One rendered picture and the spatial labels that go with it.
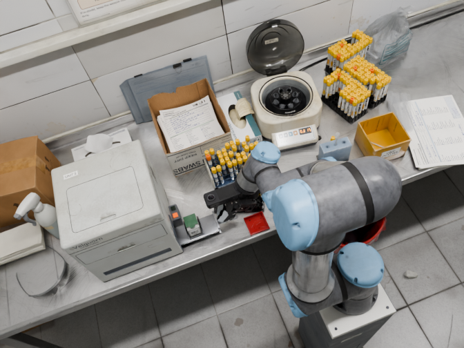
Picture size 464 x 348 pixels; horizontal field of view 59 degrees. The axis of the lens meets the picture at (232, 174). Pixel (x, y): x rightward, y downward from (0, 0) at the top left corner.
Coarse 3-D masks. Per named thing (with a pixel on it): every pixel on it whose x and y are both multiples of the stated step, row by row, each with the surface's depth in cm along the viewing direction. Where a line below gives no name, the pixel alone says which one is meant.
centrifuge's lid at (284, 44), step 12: (264, 24) 144; (276, 24) 143; (288, 24) 144; (252, 36) 146; (264, 36) 153; (276, 36) 154; (288, 36) 154; (300, 36) 152; (252, 48) 154; (264, 48) 157; (276, 48) 158; (288, 48) 157; (300, 48) 155; (252, 60) 157; (264, 60) 160; (276, 60) 160; (288, 60) 160; (264, 72) 159; (276, 72) 159
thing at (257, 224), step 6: (252, 216) 140; (258, 216) 139; (246, 222) 139; (252, 222) 139; (258, 222) 138; (264, 222) 138; (252, 228) 137; (258, 228) 137; (264, 228) 137; (252, 234) 136
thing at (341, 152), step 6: (342, 138) 141; (324, 144) 140; (330, 144) 140; (336, 144) 140; (342, 144) 139; (348, 144) 139; (324, 150) 139; (330, 150) 139; (336, 150) 139; (342, 150) 140; (348, 150) 141; (318, 156) 146; (324, 156) 140; (330, 156) 141; (336, 156) 142; (342, 156) 143; (348, 156) 144
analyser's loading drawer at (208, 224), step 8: (208, 216) 137; (184, 224) 133; (200, 224) 133; (208, 224) 136; (216, 224) 135; (176, 232) 136; (184, 232) 135; (208, 232) 134; (184, 240) 134; (192, 240) 133
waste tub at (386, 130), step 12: (372, 120) 145; (384, 120) 147; (396, 120) 143; (360, 132) 144; (372, 132) 151; (384, 132) 151; (396, 132) 145; (360, 144) 147; (372, 144) 149; (384, 144) 148; (396, 144) 137; (408, 144) 139; (384, 156) 141; (396, 156) 144
